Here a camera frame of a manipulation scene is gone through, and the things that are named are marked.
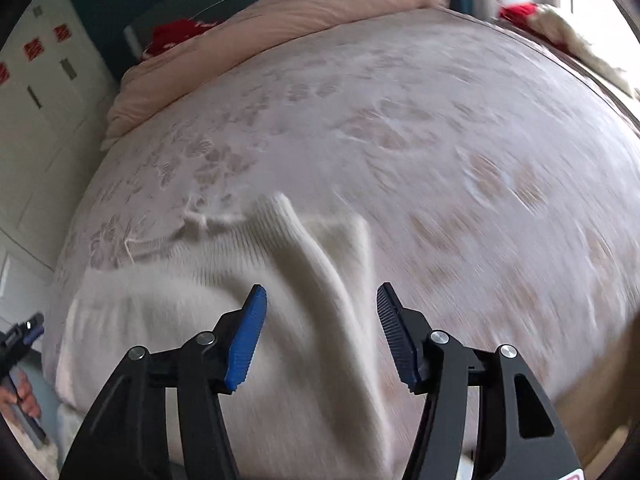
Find white wardrobe with red stickers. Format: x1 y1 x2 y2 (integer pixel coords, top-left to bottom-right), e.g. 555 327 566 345
1 0 117 325

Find pink floral bed blanket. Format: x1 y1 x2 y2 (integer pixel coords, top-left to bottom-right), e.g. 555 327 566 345
43 9 639 479

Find red cloth by window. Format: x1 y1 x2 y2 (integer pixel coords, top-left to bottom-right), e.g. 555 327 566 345
498 2 538 29

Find red pillow at headboard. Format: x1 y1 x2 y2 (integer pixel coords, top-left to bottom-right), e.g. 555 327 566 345
142 18 218 60

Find cream fluffy blanket by window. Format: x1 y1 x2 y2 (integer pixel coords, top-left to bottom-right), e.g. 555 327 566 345
526 4 639 100

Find pink folded duvet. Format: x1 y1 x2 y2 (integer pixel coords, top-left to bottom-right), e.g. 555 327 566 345
102 0 449 150

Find operator left hand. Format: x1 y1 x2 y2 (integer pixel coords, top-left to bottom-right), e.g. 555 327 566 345
0 370 42 425

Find cream knit sweater black hearts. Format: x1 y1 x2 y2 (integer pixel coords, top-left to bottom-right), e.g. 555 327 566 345
54 192 402 480

